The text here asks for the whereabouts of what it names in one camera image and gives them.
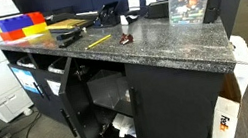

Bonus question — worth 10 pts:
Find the black bin door blue label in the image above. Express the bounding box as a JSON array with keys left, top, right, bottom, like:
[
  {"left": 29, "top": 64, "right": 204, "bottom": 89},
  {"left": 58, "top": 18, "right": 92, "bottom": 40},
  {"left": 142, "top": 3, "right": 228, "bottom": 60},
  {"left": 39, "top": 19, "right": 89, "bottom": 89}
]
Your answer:
[{"left": 8, "top": 58, "right": 51, "bottom": 122}]

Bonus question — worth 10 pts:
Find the yellow pencil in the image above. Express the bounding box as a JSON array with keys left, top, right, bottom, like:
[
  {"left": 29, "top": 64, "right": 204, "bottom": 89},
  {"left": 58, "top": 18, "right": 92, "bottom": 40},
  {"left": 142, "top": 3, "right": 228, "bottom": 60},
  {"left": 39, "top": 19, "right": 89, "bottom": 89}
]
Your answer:
[{"left": 82, "top": 33, "right": 115, "bottom": 51}]

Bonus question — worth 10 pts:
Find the black bar door handle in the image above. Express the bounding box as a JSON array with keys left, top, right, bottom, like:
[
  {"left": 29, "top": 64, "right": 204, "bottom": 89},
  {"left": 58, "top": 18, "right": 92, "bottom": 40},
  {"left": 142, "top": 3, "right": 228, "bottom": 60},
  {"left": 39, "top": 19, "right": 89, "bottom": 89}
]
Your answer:
[
  {"left": 128, "top": 85, "right": 141, "bottom": 114},
  {"left": 32, "top": 80, "right": 46, "bottom": 101},
  {"left": 59, "top": 106, "right": 80, "bottom": 138}
]

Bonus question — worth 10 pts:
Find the black floor cable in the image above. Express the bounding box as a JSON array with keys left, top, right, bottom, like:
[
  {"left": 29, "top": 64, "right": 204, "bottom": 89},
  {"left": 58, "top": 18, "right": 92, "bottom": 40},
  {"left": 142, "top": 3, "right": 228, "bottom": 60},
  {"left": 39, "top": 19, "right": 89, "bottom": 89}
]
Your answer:
[{"left": 0, "top": 110, "right": 47, "bottom": 138}]

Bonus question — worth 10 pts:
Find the flat black paper tray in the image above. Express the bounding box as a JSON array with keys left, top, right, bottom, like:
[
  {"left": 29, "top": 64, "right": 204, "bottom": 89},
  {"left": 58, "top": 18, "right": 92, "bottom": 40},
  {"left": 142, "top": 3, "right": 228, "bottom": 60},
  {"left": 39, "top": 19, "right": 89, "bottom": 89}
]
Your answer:
[{"left": 43, "top": 5, "right": 100, "bottom": 26}]

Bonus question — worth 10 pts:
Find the clear acrylic box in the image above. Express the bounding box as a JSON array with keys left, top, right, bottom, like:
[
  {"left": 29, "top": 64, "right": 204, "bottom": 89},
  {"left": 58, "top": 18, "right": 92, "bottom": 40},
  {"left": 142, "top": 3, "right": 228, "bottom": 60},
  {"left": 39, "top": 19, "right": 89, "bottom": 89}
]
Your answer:
[{"left": 84, "top": 65, "right": 132, "bottom": 113}]

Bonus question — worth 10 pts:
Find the black box-shaped device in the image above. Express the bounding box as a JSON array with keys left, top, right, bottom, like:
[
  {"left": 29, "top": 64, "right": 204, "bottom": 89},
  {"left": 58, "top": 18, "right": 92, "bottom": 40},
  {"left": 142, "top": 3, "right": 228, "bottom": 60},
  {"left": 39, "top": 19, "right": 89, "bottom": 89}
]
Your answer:
[{"left": 200, "top": 0, "right": 226, "bottom": 25}]

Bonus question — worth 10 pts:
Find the yellow toy brick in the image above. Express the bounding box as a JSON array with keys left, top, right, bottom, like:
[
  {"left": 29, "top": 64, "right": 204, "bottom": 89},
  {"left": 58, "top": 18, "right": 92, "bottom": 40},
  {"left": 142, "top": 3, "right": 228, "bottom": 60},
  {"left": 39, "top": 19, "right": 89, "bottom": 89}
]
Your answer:
[{"left": 21, "top": 21, "right": 50, "bottom": 38}]

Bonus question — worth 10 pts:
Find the blue label sticker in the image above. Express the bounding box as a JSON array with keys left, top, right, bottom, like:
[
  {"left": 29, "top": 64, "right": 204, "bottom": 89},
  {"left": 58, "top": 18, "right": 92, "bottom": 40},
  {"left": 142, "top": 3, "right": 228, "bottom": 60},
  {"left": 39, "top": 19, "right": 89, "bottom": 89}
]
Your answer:
[{"left": 10, "top": 63, "right": 40, "bottom": 98}]

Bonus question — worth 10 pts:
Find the yellow padded envelope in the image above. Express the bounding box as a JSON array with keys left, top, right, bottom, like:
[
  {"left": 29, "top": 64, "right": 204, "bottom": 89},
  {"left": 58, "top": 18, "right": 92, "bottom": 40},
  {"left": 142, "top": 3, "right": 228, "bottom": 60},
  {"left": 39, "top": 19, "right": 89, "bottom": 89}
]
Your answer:
[{"left": 46, "top": 15, "right": 90, "bottom": 34}]

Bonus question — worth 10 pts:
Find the black tape dispenser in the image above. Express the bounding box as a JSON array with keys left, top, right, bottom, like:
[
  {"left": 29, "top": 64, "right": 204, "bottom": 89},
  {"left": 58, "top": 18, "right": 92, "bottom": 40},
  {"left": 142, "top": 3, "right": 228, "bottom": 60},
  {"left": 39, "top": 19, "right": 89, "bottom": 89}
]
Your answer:
[{"left": 118, "top": 10, "right": 143, "bottom": 27}]

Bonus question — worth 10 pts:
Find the granite-top black cabinet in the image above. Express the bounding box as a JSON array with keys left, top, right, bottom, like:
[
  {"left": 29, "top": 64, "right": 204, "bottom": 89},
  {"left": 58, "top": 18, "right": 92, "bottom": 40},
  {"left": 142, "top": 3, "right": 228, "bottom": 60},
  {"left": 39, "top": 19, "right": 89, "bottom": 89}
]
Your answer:
[{"left": 0, "top": 0, "right": 248, "bottom": 138}]

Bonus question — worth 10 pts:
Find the white-lined trash bin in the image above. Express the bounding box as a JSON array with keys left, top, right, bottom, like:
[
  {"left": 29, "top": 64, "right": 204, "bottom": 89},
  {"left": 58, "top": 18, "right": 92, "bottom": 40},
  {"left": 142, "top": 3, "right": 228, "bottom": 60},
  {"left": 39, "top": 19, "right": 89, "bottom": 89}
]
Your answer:
[
  {"left": 45, "top": 55, "right": 72, "bottom": 76},
  {"left": 15, "top": 54, "right": 38, "bottom": 73}
]

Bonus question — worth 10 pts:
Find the black stapler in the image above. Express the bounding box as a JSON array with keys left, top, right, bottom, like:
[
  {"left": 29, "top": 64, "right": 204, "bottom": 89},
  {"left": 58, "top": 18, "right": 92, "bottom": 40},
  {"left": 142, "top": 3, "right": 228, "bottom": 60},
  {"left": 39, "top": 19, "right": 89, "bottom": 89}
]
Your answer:
[{"left": 54, "top": 26, "right": 85, "bottom": 50}]

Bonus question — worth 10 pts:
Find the white FedEx cardboard box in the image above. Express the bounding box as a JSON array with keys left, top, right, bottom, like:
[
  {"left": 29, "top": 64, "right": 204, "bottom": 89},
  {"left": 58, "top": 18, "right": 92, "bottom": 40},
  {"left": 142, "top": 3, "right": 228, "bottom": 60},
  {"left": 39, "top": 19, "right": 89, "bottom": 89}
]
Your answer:
[{"left": 193, "top": 32, "right": 248, "bottom": 138}]

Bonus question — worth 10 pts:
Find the plain black cabinet door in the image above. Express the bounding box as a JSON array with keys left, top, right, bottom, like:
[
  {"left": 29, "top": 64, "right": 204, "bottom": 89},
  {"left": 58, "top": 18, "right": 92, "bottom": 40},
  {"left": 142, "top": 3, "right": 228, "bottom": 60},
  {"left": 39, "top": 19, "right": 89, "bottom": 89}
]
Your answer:
[{"left": 123, "top": 47, "right": 235, "bottom": 138}]

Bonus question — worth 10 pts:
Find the black cabinet door with hinges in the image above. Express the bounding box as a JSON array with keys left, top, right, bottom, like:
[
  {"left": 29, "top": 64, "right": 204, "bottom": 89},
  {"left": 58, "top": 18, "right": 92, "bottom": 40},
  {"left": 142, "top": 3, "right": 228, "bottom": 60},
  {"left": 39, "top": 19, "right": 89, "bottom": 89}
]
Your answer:
[{"left": 52, "top": 52, "right": 105, "bottom": 138}]

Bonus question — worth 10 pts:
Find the blue toy brick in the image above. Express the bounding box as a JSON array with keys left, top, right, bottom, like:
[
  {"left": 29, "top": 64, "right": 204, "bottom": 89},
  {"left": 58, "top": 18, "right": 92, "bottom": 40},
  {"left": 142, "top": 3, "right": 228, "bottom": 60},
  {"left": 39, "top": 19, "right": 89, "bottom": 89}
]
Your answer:
[{"left": 0, "top": 12, "right": 36, "bottom": 35}]

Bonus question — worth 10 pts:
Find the red toy brick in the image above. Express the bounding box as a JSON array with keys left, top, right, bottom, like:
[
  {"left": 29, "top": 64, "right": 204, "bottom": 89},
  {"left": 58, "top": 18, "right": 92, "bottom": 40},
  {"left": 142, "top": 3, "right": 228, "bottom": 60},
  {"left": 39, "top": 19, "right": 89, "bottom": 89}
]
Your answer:
[{"left": 25, "top": 9, "right": 48, "bottom": 28}]

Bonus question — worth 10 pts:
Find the orange toy brick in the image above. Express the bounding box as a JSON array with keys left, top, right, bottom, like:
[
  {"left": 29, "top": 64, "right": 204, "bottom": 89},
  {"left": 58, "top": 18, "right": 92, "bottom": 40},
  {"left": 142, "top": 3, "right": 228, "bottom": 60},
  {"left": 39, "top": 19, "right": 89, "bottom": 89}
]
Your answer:
[{"left": 0, "top": 27, "right": 28, "bottom": 44}]

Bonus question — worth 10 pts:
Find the crumpled white plastic bag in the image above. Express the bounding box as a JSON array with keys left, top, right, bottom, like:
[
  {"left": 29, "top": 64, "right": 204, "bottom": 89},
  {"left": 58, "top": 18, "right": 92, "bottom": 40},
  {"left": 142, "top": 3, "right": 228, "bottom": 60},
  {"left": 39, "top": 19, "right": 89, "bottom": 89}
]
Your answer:
[{"left": 109, "top": 110, "right": 137, "bottom": 138}]

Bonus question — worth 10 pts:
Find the dark red small clip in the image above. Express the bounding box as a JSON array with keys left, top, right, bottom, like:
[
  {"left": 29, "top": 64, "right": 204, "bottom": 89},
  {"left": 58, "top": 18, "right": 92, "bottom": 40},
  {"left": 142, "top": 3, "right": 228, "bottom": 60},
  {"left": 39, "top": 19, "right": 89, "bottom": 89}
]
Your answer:
[{"left": 117, "top": 31, "right": 136, "bottom": 46}]

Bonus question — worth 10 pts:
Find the black desk tray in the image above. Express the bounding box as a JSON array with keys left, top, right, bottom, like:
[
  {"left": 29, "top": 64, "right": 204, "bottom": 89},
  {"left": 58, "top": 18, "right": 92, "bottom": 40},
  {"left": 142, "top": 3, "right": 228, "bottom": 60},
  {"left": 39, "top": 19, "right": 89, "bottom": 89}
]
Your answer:
[{"left": 142, "top": 0, "right": 172, "bottom": 22}]

